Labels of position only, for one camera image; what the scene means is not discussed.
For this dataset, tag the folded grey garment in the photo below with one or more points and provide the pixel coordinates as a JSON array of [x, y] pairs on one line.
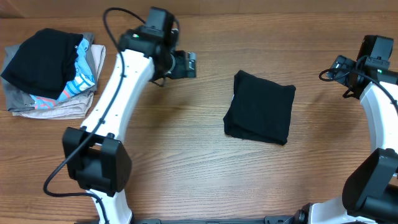
[[16, 99]]

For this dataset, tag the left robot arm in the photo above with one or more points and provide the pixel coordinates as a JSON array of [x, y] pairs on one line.
[[95, 155]]

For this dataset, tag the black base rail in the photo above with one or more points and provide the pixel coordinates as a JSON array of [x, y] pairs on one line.
[[211, 221]]

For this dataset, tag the folded blue striped garment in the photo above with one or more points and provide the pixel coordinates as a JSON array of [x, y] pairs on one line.
[[84, 78]]

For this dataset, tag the folded black garment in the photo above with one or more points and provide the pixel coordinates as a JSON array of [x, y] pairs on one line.
[[44, 63]]

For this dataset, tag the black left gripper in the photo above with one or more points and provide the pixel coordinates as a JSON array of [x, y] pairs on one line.
[[182, 70]]

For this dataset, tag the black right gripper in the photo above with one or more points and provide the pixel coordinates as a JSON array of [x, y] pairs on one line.
[[341, 63]]

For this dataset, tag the folded beige garment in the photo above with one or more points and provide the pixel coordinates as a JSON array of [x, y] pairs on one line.
[[77, 106]]

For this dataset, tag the black t-shirt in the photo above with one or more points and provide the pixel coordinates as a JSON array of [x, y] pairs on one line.
[[260, 110]]

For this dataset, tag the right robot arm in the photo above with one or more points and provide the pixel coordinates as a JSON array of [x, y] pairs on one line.
[[367, 196]]

